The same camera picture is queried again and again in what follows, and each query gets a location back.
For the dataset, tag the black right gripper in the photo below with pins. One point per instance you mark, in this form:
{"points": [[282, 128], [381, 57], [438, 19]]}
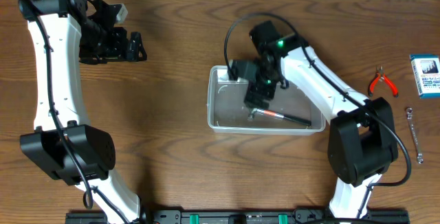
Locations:
{"points": [[253, 88]]}

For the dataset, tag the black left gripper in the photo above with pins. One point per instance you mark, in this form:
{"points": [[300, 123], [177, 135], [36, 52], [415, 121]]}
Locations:
{"points": [[121, 44]]}

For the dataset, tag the small claw hammer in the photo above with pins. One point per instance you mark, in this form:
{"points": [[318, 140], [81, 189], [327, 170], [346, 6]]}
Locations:
{"points": [[280, 116]]}

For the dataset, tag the clear plastic container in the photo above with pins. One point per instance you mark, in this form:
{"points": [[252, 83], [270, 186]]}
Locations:
{"points": [[227, 112]]}

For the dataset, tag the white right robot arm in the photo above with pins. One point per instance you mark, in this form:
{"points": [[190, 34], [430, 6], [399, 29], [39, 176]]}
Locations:
{"points": [[362, 138]]}

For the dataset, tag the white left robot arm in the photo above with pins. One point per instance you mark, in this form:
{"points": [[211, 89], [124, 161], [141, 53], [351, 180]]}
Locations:
{"points": [[64, 144]]}

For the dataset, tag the silver wrench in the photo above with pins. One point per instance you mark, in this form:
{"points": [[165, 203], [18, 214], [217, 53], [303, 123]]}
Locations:
{"points": [[409, 116]]}

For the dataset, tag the blue white box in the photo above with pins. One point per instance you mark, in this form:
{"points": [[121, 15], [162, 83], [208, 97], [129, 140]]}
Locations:
{"points": [[426, 72]]}

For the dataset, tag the red handled pliers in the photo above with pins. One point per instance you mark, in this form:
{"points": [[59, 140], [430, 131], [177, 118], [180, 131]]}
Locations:
{"points": [[380, 76]]}

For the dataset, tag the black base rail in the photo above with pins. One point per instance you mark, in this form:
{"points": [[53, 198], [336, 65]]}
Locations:
{"points": [[300, 215]]}

